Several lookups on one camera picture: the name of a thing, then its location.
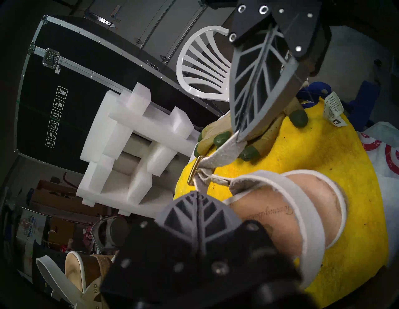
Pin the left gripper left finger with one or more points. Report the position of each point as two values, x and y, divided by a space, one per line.
162 264

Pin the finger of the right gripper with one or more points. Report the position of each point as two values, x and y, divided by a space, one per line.
246 78
280 81

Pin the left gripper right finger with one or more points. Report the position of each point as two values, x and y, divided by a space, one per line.
230 261

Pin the white plastic chair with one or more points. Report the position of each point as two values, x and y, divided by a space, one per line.
187 78

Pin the tan green-tipped work glove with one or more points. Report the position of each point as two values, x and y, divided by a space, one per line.
209 134

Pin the blue fabric bag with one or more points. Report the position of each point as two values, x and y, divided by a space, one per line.
364 102

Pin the yellow terry towel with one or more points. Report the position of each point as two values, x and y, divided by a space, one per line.
349 155

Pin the brown cardboard storage box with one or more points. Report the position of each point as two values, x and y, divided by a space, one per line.
59 230

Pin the white foam packing block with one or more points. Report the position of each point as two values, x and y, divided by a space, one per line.
124 130

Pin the small Gildan cardboard box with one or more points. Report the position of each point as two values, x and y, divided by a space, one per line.
31 230

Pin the white Target plastic bag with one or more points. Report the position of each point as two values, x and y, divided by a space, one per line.
386 193

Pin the black flight case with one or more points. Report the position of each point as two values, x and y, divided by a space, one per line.
78 78

